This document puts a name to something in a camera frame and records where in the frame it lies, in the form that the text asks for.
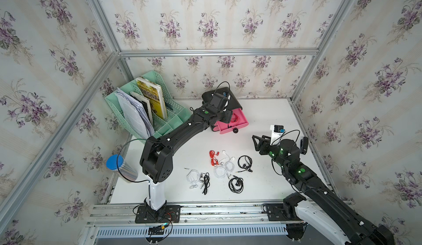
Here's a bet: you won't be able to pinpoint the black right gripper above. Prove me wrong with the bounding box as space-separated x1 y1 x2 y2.
252 133 289 172

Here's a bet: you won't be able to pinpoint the pink top drawer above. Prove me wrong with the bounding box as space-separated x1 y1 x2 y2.
212 108 249 135

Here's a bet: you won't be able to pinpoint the red earphones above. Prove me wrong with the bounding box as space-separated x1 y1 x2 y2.
228 113 240 127
209 150 219 166

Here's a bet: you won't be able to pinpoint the white earphones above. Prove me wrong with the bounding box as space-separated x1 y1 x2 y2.
186 169 202 189
214 150 235 179

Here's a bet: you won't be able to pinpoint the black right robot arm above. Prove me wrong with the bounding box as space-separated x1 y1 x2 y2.
252 136 395 245

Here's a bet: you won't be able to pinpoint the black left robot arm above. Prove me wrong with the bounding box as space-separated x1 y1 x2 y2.
140 105 233 211

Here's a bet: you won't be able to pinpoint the black drawer cabinet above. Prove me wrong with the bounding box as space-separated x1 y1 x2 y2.
202 87 242 128

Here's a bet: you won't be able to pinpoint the black earphones upper right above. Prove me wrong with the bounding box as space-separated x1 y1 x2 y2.
237 155 253 173

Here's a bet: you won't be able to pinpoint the black earphones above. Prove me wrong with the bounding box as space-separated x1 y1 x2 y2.
228 176 244 194
237 155 253 173
200 172 211 195

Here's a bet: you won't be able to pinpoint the black earphones lower right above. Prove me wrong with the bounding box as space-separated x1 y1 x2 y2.
228 176 244 194

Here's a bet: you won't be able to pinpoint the black earphones left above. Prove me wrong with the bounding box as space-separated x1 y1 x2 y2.
200 172 211 195

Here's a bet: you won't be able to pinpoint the black stapler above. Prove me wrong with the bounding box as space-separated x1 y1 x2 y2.
300 136 309 155

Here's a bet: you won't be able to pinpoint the yellow book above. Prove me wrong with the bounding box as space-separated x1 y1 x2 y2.
136 77 168 120

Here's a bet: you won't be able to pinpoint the green desk organizer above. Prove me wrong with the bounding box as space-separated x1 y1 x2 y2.
104 71 192 138

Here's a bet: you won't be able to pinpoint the black white notebook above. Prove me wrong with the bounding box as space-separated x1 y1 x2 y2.
130 91 154 125

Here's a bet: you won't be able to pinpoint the white paper stack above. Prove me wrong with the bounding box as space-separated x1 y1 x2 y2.
115 88 155 139

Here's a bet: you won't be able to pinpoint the blue lid container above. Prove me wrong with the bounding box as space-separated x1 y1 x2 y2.
106 154 138 182

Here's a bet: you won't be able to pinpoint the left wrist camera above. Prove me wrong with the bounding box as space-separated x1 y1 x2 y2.
209 93 229 112

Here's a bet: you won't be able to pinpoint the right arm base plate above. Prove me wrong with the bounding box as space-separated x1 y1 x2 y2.
263 193 307 221

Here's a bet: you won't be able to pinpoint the aluminium front rail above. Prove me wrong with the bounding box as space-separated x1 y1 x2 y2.
78 201 346 245

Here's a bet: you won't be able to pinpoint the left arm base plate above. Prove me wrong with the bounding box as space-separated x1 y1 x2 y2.
135 204 181 224

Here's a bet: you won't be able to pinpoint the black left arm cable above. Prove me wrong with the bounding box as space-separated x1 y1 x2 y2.
116 138 151 183

